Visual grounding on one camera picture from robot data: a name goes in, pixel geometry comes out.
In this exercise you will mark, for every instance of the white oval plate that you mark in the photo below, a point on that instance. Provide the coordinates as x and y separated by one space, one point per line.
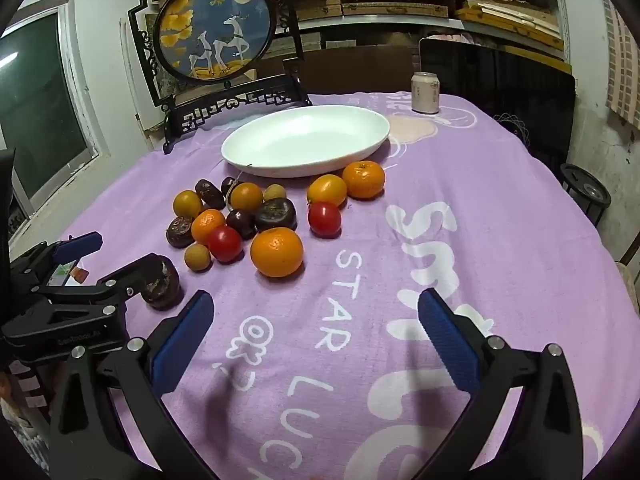
305 140

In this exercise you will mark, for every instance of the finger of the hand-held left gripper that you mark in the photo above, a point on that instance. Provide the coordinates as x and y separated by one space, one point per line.
130 275
80 245

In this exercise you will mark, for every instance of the white shelf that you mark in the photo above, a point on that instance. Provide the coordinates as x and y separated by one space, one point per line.
500 27

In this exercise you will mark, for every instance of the round deer screen on stand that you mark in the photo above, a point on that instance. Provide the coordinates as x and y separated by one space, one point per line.
215 25

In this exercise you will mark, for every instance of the red tomato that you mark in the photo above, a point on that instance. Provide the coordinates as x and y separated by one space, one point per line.
225 243
324 219

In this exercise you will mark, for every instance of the striped cloth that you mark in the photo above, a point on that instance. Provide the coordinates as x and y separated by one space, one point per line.
622 60

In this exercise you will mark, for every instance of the small orange mandarin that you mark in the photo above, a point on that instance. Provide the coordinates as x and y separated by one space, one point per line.
206 222

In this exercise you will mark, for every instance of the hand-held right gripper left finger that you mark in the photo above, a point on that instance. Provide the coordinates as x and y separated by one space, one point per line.
182 340

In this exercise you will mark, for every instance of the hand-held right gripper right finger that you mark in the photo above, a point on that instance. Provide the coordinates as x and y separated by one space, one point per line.
450 340

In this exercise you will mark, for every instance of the dark purple plum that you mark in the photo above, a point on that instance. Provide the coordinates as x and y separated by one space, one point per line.
241 222

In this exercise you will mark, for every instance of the black panel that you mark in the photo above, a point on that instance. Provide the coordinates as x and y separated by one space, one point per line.
500 80

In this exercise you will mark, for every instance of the orange tomato with green stem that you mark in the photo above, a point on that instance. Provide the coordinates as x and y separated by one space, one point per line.
246 197

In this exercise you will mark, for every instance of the large orange mandarin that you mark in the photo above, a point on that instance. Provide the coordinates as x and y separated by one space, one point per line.
277 252

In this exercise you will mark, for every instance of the dark brown water chestnut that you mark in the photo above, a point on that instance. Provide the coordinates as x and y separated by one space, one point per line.
276 214
227 185
169 287
180 231
209 192

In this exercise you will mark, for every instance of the tan longan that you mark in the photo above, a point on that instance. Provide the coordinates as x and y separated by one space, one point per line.
274 192
197 257

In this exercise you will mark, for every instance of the window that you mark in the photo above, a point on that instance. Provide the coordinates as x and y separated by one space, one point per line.
40 110

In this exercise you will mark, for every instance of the yellow-orange tomato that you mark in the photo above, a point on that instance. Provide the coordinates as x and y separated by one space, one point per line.
327 190

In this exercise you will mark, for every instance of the black round stool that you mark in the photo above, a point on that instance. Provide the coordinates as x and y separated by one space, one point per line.
585 192

